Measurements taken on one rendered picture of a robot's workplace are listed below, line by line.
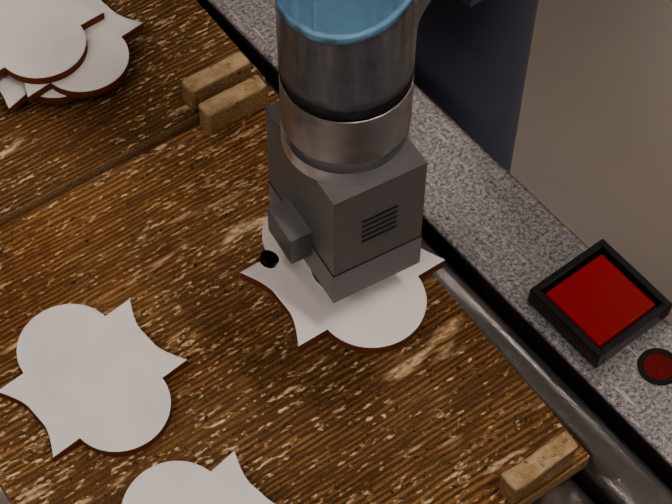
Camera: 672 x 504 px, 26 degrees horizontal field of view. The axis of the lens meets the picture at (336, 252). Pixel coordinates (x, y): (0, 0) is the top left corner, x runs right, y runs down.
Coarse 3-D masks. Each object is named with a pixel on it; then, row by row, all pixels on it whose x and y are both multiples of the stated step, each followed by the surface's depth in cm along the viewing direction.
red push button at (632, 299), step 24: (600, 264) 111; (552, 288) 110; (576, 288) 110; (600, 288) 110; (624, 288) 110; (576, 312) 109; (600, 312) 109; (624, 312) 109; (648, 312) 109; (600, 336) 108
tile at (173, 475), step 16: (160, 464) 100; (176, 464) 100; (192, 464) 100; (224, 464) 100; (144, 480) 100; (160, 480) 100; (176, 480) 100; (192, 480) 100; (208, 480) 100; (224, 480) 100; (240, 480) 100; (128, 496) 99; (144, 496) 99; (160, 496) 99; (176, 496) 99; (192, 496) 99; (208, 496) 99; (224, 496) 99; (240, 496) 99; (256, 496) 99
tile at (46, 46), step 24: (0, 0) 121; (24, 0) 121; (48, 0) 121; (72, 0) 121; (0, 24) 120; (24, 24) 120; (48, 24) 120; (72, 24) 120; (0, 48) 118; (24, 48) 118; (48, 48) 118; (72, 48) 118; (0, 72) 117; (24, 72) 117; (48, 72) 117; (72, 72) 118
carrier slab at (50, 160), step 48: (144, 0) 126; (192, 0) 126; (144, 48) 123; (192, 48) 123; (0, 96) 120; (96, 96) 120; (144, 96) 120; (0, 144) 117; (48, 144) 117; (96, 144) 117; (144, 144) 117; (0, 192) 114; (48, 192) 114
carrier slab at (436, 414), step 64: (192, 128) 118; (256, 128) 118; (128, 192) 114; (192, 192) 114; (256, 192) 114; (0, 256) 111; (64, 256) 111; (128, 256) 111; (192, 256) 111; (256, 256) 111; (0, 320) 108; (192, 320) 108; (256, 320) 108; (448, 320) 108; (0, 384) 105; (192, 384) 105; (256, 384) 105; (320, 384) 105; (384, 384) 105; (448, 384) 105; (512, 384) 105; (0, 448) 102; (192, 448) 102; (256, 448) 102; (320, 448) 102; (384, 448) 102; (448, 448) 102; (512, 448) 102
